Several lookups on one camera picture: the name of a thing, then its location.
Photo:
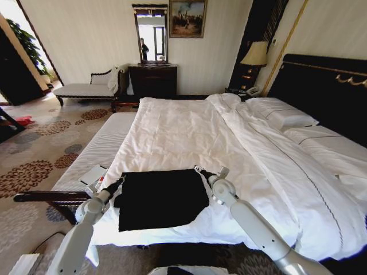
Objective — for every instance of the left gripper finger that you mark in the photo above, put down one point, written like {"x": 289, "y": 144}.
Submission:
{"x": 121, "y": 179}

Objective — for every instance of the red cloth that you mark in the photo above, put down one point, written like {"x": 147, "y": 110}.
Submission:
{"x": 25, "y": 120}

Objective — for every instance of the white cloth on chaise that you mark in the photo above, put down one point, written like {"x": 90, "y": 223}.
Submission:
{"x": 113, "y": 80}

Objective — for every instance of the white tablet with red mark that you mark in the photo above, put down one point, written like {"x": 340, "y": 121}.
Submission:
{"x": 93, "y": 174}

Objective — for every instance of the white pillow with dark piping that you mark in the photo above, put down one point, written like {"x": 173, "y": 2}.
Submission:
{"x": 284, "y": 114}
{"x": 329, "y": 149}

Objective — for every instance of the white duvet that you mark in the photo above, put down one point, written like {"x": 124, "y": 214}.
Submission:
{"x": 183, "y": 134}

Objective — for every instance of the white box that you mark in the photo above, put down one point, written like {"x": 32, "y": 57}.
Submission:
{"x": 24, "y": 265}

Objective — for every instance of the person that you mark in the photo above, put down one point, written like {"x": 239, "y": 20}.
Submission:
{"x": 144, "y": 49}

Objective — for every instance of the dark framed mirror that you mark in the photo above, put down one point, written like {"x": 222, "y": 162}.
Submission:
{"x": 150, "y": 34}

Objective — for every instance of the dark nightstand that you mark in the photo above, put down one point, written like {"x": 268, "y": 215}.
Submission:
{"x": 233, "y": 92}

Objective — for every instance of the green potted plant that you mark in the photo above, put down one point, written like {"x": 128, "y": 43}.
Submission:
{"x": 27, "y": 43}

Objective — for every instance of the white cushioned bed bench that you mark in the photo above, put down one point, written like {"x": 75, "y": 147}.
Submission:
{"x": 94, "y": 149}

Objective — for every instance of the gold wall trim strip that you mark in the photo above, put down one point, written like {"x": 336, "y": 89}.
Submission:
{"x": 282, "y": 46}

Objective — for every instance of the dark wooden door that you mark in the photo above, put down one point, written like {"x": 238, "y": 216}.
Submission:
{"x": 15, "y": 74}

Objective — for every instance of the black garment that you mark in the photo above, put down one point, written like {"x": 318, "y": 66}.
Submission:
{"x": 160, "y": 200}

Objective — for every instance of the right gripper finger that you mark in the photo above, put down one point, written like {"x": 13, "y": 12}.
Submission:
{"x": 197, "y": 167}
{"x": 200, "y": 172}

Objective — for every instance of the gold framed painting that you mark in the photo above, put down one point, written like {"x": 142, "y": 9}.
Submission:
{"x": 187, "y": 18}

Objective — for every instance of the table lamp cream shade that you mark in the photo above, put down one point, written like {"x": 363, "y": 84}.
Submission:
{"x": 255, "y": 55}

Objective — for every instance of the dark furniture piece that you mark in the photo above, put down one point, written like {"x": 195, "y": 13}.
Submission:
{"x": 8, "y": 126}

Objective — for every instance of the dark wooden dresser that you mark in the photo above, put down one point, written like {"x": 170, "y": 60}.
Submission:
{"x": 152, "y": 81}

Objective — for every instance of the white telephone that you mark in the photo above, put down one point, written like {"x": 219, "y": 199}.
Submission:
{"x": 253, "y": 91}

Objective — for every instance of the white chaise longue dark frame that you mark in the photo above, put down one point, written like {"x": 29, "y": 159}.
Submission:
{"x": 83, "y": 90}

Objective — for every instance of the dark headboard with gold trim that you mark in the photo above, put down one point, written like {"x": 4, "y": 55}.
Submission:
{"x": 315, "y": 91}

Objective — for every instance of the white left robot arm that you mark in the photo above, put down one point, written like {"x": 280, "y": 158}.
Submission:
{"x": 76, "y": 240}

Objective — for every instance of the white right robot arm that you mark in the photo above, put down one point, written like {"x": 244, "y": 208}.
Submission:
{"x": 252, "y": 220}

